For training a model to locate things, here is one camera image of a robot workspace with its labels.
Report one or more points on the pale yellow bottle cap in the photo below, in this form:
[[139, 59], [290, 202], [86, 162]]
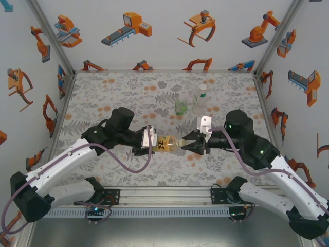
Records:
[[181, 143]]

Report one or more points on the amber tea bottle yellow label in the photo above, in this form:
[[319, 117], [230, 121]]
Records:
[[165, 144]]

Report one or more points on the clear bottle lime green label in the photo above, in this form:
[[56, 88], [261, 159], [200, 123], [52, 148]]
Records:
[[181, 108]]

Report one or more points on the clear bottle dark green band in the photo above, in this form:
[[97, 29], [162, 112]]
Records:
[[201, 103]]

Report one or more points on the white bottle cap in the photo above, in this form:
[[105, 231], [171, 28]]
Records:
[[203, 87]]

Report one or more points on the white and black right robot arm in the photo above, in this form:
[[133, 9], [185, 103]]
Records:
[[288, 182]]

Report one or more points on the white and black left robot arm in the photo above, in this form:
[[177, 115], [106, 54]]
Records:
[[61, 164]]

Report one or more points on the floral patterned table cover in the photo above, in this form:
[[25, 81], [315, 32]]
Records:
[[231, 97]]

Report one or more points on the small circuit board green LED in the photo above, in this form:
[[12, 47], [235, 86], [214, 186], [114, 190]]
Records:
[[95, 209], [237, 213]]

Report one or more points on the aluminium frame side bar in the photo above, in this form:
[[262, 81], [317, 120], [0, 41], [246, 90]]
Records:
[[265, 103], [67, 95]]

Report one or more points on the aluminium mounting rail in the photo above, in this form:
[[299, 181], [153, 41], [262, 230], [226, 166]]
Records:
[[164, 196]]

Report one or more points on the aluminium frame post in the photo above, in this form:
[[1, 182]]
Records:
[[51, 36], [280, 33]]

